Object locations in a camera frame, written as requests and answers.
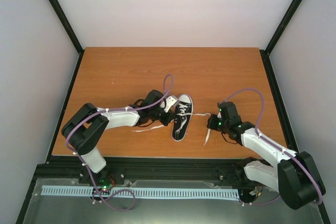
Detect white shoelace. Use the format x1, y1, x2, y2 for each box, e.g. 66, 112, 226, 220
132, 113, 211, 146

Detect black white sneaker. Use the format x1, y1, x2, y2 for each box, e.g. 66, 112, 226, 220
172, 93, 193, 142

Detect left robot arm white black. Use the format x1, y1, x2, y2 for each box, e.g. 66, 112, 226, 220
61, 90, 177, 184

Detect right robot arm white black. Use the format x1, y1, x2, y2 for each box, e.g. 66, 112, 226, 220
207, 102, 326, 210

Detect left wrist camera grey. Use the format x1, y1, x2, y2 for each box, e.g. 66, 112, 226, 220
164, 95, 178, 113

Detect black aluminium frame rail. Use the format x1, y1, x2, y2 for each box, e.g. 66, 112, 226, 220
33, 156, 258, 188

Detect right black frame post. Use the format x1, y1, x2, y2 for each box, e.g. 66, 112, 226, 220
264, 0, 320, 55

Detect black frame post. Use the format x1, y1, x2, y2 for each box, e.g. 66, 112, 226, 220
264, 0, 320, 55
33, 0, 85, 55

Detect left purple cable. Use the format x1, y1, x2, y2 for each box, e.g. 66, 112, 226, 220
65, 74, 137, 212

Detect light blue cable duct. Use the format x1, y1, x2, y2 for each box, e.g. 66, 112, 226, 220
40, 185, 239, 201

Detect left black frame post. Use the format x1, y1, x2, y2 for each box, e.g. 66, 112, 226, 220
33, 0, 85, 55

